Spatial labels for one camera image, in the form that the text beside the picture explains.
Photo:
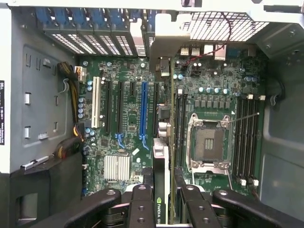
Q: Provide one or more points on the silver network port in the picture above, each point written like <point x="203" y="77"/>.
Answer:
<point x="220" y="55"/>

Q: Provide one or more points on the green motherboard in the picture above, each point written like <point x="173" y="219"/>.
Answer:
<point x="133" y="114"/>

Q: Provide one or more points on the black short expansion slot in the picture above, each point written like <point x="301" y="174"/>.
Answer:
<point x="132" y="89"/>

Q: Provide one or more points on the silver cpu socket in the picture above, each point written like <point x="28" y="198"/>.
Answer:
<point x="209" y="142"/>

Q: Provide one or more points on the silver chipset heatsink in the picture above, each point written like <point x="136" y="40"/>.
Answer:
<point x="116" y="168"/>

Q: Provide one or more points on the black plastic fan shroud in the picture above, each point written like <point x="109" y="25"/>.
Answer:
<point x="35" y="185"/>

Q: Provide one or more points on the silver usb port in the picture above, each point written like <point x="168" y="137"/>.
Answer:
<point x="185" y="51"/>
<point x="195" y="51"/>

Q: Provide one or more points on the white power connector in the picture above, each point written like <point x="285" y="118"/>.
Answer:
<point x="80" y="73"/>

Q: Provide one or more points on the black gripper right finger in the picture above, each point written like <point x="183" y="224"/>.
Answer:
<point x="197" y="211"/>

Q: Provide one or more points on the silver square port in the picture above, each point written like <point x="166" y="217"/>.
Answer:
<point x="208" y="48"/>

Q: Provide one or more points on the black ram slot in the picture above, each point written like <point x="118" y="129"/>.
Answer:
<point x="251" y="140"/>
<point x="185" y="128"/>
<point x="240" y="140"/>
<point x="245" y="140"/>
<point x="257" y="140"/>
<point x="179" y="128"/>

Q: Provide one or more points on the metal socket cover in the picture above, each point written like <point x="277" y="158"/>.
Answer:
<point x="213" y="171"/>

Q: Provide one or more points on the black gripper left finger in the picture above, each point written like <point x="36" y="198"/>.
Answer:
<point x="141" y="209"/>

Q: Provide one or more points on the black long expansion slot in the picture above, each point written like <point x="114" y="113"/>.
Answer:
<point x="156" y="109"/>
<point x="120" y="107"/>
<point x="108" y="107"/>

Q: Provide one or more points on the blue expansion slot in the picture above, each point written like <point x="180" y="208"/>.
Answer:
<point x="144" y="109"/>

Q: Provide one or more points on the blue slot clip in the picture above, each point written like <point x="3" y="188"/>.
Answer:
<point x="46" y="19"/>
<point x="137" y="15"/>
<point x="99" y="17"/>
<point x="80" y="17"/>
<point x="150" y="17"/>
<point x="62" y="17"/>
<point x="118" y="19"/>

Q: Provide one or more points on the black open pc case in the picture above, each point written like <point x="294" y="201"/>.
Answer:
<point x="280" y="118"/>

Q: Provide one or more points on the white expansion slot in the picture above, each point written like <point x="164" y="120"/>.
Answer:
<point x="95" y="102"/>

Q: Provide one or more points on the thin metal locking lever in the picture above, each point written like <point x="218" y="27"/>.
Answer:
<point x="244" y="118"/>

